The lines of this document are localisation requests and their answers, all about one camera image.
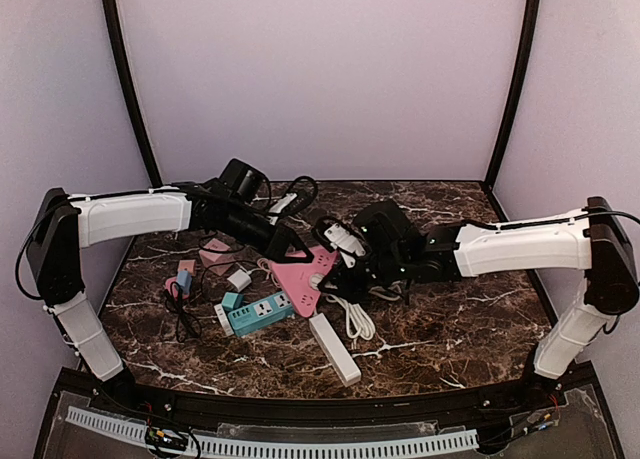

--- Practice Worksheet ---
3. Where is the white power cord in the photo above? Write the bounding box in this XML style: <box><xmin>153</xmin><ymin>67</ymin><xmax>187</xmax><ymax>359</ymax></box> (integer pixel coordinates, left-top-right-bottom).
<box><xmin>324</xmin><ymin>286</ymin><xmax>404</xmax><ymax>343</ymax></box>

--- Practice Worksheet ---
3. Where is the pink triangular power strip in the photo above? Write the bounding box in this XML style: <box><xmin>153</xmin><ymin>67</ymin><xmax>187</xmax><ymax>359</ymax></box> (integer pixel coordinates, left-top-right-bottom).
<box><xmin>269</xmin><ymin>245</ymin><xmax>338</xmax><ymax>318</ymax></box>

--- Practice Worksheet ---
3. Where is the white usb charger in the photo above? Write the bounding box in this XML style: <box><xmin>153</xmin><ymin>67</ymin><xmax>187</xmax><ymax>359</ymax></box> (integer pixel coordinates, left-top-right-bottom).
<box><xmin>227</xmin><ymin>269</ymin><xmax>252</xmax><ymax>293</ymax></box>

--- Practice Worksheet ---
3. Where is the pink cube socket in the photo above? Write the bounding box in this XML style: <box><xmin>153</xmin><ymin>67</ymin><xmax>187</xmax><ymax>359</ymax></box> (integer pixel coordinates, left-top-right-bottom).
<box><xmin>199</xmin><ymin>238</ymin><xmax>235</xmax><ymax>276</ymax></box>

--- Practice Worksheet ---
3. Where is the white power strip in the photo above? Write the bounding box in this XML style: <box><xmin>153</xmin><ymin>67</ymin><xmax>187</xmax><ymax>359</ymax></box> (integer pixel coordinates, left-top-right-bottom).
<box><xmin>309</xmin><ymin>314</ymin><xmax>362</xmax><ymax>387</ymax></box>

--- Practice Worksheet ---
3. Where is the teal charger plug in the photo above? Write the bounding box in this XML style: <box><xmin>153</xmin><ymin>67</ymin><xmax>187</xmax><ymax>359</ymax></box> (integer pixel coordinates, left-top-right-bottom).
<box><xmin>221</xmin><ymin>292</ymin><xmax>244</xmax><ymax>311</ymax></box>

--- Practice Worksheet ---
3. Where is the teal power strip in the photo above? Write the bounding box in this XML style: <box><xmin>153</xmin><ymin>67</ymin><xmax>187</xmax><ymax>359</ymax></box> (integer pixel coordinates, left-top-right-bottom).
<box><xmin>227</xmin><ymin>291</ymin><xmax>294</xmax><ymax>337</ymax></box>

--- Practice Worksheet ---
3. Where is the light pink charger block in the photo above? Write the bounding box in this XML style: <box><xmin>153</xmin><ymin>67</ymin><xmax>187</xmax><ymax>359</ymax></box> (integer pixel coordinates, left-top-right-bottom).
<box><xmin>175</xmin><ymin>260</ymin><xmax>196</xmax><ymax>297</ymax></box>

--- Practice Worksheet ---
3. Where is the bright pink plug adapter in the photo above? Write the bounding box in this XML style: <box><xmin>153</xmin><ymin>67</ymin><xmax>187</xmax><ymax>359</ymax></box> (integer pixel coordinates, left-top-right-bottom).
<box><xmin>164</xmin><ymin>277</ymin><xmax>181</xmax><ymax>296</ymax></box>

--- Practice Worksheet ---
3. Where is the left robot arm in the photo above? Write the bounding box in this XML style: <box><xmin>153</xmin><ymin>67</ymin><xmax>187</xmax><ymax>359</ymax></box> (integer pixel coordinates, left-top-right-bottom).
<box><xmin>16</xmin><ymin>159</ymin><xmax>313</xmax><ymax>382</ymax></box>

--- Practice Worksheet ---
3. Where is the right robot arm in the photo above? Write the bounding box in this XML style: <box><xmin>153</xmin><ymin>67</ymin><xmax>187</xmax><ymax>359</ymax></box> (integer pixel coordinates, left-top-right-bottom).
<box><xmin>318</xmin><ymin>196</ymin><xmax>639</xmax><ymax>380</ymax></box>

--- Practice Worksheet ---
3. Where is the left circuit board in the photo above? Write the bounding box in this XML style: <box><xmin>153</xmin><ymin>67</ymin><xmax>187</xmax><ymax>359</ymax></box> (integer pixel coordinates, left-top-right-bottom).
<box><xmin>144</xmin><ymin>427</ymin><xmax>188</xmax><ymax>450</ymax></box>

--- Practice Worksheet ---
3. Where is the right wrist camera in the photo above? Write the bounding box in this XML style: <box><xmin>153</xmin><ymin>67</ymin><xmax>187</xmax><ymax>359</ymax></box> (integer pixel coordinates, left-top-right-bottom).
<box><xmin>312</xmin><ymin>216</ymin><xmax>366</xmax><ymax>269</ymax></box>

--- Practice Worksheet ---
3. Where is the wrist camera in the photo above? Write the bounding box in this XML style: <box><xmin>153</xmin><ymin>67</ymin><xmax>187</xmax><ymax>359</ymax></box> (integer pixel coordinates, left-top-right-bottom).
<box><xmin>312</xmin><ymin>216</ymin><xmax>366</xmax><ymax>269</ymax></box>
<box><xmin>267</xmin><ymin>175</ymin><xmax>319</xmax><ymax>225</ymax></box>

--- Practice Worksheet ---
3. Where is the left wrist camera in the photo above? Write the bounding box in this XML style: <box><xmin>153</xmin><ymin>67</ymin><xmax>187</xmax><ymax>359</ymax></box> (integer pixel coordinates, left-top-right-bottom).
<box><xmin>267</xmin><ymin>175</ymin><xmax>319</xmax><ymax>225</ymax></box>

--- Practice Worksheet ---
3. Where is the black front rail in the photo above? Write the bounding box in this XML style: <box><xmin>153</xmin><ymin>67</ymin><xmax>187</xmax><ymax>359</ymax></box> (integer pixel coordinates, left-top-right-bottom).
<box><xmin>89</xmin><ymin>381</ymin><xmax>553</xmax><ymax>430</ymax></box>

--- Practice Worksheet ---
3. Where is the black cable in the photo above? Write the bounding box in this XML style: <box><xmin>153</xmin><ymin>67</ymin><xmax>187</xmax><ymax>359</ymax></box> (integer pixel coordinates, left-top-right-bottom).
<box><xmin>160</xmin><ymin>278</ymin><xmax>204</xmax><ymax>343</ymax></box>

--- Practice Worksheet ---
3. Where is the white slotted cable duct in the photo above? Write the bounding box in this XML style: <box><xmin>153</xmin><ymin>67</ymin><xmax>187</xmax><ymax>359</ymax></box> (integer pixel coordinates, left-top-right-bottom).
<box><xmin>65</xmin><ymin>406</ymin><xmax>479</xmax><ymax>459</ymax></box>

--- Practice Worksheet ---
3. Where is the left black frame post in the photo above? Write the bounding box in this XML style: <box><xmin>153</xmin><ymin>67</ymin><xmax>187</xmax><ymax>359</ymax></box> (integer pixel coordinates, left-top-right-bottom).
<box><xmin>101</xmin><ymin>0</ymin><xmax>162</xmax><ymax>187</ymax></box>

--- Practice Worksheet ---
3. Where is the black frame post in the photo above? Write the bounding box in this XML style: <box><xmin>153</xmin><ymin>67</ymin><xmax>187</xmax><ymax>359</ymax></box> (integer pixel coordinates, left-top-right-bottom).
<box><xmin>483</xmin><ymin>0</ymin><xmax>541</xmax><ymax>191</ymax></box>
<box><xmin>101</xmin><ymin>0</ymin><xmax>162</xmax><ymax>187</ymax></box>

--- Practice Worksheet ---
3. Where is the right black frame post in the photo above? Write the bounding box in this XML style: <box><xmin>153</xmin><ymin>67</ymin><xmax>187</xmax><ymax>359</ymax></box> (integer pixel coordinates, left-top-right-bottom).
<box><xmin>483</xmin><ymin>0</ymin><xmax>541</xmax><ymax>191</ymax></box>

